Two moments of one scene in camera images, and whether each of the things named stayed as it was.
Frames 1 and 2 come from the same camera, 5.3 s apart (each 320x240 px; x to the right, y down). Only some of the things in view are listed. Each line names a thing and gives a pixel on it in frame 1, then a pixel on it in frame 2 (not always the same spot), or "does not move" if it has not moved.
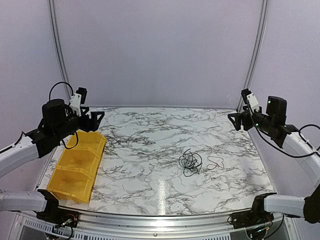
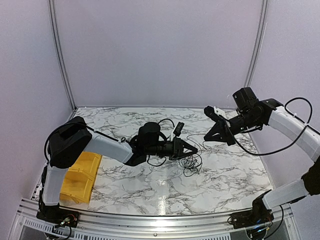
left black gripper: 93,124 -> 178,149
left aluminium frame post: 60,49 does not move
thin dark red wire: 216,162 -> 194,141
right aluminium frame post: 252,64 does not move
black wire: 192,163 does not move
